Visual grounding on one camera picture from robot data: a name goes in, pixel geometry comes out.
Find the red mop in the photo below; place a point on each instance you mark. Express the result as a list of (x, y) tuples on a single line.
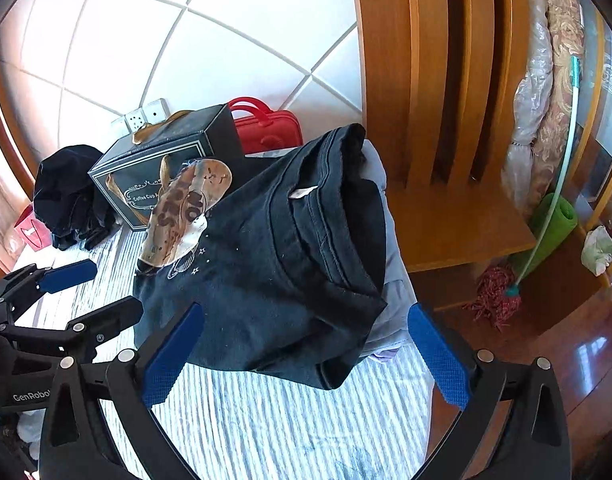
[(493, 295)]

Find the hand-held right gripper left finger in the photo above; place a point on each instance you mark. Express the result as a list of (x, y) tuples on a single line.
[(173, 355)]

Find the red handbag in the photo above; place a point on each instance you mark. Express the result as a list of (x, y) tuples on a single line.
[(271, 132)]

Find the black gift box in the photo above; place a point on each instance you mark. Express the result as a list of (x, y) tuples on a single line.
[(176, 145)]

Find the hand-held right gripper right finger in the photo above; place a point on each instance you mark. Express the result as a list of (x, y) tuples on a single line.
[(438, 355)]

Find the black printed t-shirt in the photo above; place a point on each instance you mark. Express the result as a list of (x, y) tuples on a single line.
[(266, 260)]

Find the pile of dark clothes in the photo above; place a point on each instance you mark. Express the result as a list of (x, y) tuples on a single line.
[(66, 185)]

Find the rolled bedding in plastic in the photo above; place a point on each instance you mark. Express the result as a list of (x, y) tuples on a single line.
[(560, 85)]

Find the wooden headboard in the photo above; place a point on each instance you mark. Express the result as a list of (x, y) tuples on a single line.
[(385, 60)]

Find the white wall socket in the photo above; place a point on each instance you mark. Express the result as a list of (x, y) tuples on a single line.
[(156, 110), (131, 121)]

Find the white plastic bag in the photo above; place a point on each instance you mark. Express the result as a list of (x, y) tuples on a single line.
[(598, 250)]

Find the wooden glass door cabinet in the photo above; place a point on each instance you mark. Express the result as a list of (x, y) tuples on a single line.
[(610, 110)]

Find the green yoga mat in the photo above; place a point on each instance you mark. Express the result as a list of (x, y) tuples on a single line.
[(560, 215)]

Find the red paper bag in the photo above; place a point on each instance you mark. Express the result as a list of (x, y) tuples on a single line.
[(28, 232)]

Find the light grey garment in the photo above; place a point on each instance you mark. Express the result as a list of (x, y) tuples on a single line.
[(395, 305)]

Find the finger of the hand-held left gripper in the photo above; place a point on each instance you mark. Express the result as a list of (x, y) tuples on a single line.
[(111, 317), (68, 272)]

